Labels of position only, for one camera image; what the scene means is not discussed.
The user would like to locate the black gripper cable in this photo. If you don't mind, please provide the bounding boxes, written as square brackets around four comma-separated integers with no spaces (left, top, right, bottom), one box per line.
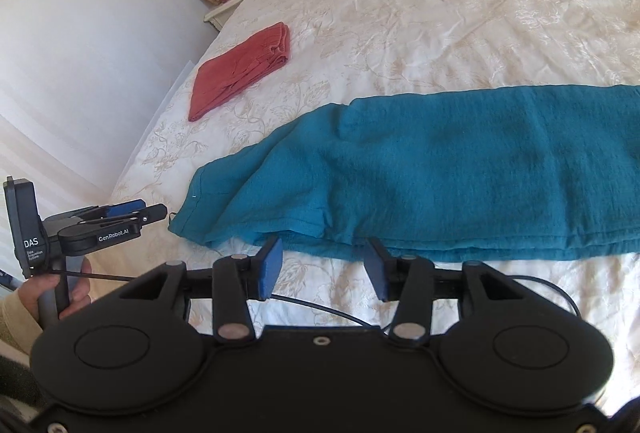
[269,275,584,332]

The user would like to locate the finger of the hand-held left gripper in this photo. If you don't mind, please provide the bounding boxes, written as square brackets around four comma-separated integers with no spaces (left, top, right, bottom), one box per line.
[106,199,147,218]
[131,203,169,225]

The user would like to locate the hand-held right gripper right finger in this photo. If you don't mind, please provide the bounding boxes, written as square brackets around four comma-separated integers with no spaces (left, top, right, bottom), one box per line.
[362,236,534,348]

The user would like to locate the teal blanket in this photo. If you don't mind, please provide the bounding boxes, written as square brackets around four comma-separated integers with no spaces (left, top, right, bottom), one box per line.
[167,84,640,263]

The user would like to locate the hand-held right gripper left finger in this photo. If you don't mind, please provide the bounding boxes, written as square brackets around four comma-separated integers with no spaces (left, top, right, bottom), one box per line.
[117,235,284,345]

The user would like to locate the folded red pants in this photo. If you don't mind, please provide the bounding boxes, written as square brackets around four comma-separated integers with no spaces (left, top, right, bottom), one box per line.
[188,21,292,123]

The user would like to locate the thin black cable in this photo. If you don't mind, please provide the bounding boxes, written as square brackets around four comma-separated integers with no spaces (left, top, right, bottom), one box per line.
[47,270,137,284]

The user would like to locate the cream floral bedspread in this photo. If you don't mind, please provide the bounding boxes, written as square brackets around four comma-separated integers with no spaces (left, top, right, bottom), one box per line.
[106,0,640,419]

